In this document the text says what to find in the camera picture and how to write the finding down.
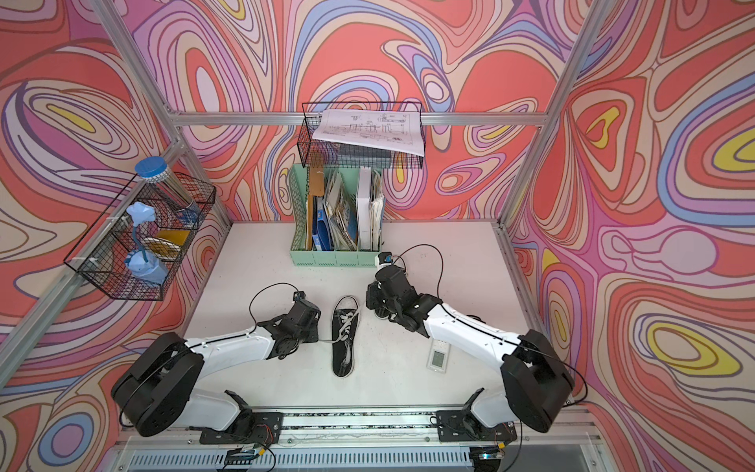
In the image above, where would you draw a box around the black wire basket left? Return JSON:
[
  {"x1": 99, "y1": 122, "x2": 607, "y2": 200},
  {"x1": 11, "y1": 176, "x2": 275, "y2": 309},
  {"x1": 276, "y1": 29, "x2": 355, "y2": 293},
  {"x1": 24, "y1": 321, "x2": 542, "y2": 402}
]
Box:
[{"x1": 64, "y1": 173, "x2": 216, "y2": 301}]

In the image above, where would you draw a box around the black wire basket back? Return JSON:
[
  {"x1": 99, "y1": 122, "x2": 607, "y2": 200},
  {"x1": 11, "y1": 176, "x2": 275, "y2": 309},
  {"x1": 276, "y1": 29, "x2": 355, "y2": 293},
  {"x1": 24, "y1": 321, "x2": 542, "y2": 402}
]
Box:
[{"x1": 297, "y1": 100, "x2": 427, "y2": 170}]

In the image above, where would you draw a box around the black sneaker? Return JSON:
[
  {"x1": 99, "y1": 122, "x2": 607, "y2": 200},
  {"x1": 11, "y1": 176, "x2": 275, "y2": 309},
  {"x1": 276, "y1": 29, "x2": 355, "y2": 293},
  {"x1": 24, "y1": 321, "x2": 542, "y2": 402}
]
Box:
[{"x1": 331, "y1": 295, "x2": 361, "y2": 378}]

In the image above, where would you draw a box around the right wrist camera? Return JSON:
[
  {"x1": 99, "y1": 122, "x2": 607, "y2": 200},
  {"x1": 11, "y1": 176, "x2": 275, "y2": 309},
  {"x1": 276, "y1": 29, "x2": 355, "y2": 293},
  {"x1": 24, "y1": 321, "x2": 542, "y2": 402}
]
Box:
[{"x1": 376, "y1": 252, "x2": 394, "y2": 267}]

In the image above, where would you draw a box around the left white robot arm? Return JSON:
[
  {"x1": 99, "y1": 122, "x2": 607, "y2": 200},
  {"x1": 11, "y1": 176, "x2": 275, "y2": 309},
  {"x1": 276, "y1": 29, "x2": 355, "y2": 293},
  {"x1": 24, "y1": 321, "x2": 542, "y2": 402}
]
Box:
[{"x1": 111, "y1": 291, "x2": 320, "y2": 444}]

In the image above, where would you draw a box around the white remote control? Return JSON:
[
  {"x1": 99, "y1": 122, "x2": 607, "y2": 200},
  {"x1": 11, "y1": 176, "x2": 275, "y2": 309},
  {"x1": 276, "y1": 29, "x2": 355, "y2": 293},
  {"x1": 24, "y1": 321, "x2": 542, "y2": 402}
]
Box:
[{"x1": 427, "y1": 339, "x2": 450, "y2": 374}]

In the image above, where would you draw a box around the white book in organizer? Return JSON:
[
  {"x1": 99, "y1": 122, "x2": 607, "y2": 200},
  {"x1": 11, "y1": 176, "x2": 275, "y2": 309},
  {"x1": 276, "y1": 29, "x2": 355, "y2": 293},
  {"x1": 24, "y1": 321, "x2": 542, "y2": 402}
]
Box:
[{"x1": 356, "y1": 167, "x2": 373, "y2": 251}]

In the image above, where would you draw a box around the white printed paper sheet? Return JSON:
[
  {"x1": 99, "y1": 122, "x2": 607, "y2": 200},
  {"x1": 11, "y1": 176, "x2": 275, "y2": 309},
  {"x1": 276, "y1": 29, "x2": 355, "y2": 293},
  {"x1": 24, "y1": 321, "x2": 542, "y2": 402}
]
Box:
[{"x1": 313, "y1": 109, "x2": 425, "y2": 157}]

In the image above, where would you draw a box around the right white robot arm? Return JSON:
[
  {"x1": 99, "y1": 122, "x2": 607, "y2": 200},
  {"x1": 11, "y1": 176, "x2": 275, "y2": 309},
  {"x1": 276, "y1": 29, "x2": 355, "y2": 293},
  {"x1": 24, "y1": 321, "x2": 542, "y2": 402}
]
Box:
[{"x1": 366, "y1": 265, "x2": 575, "y2": 434}]

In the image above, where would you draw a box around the green perforated file organizer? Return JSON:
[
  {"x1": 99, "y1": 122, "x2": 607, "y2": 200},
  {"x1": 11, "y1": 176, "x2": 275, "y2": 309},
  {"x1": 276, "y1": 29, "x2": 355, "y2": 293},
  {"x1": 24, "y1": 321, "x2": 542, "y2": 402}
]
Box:
[{"x1": 287, "y1": 164, "x2": 381, "y2": 267}]

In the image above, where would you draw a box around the black wire basket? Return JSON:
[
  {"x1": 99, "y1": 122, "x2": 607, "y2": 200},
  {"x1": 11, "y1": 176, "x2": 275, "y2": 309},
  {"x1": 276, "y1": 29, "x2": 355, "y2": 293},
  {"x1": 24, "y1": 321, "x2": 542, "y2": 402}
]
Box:
[
  {"x1": 297, "y1": 100, "x2": 427, "y2": 170},
  {"x1": 64, "y1": 173, "x2": 216, "y2": 301}
]

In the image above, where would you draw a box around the blue lidded jar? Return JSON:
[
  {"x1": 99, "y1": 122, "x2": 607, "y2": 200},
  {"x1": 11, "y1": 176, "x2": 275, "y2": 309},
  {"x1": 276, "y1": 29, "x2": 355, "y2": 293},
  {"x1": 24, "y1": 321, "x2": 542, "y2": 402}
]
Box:
[{"x1": 135, "y1": 157, "x2": 199, "y2": 214}]

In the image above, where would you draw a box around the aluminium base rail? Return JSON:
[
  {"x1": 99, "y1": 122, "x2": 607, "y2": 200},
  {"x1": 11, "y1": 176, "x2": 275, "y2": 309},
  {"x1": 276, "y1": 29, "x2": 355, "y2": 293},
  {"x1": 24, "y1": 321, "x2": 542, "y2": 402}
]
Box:
[{"x1": 100, "y1": 406, "x2": 618, "y2": 471}]

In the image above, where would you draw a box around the yellow tin in basket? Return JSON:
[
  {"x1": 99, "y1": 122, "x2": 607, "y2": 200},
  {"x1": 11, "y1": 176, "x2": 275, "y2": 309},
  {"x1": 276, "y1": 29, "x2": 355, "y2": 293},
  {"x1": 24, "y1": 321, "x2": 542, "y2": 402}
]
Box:
[{"x1": 142, "y1": 229, "x2": 190, "y2": 262}]

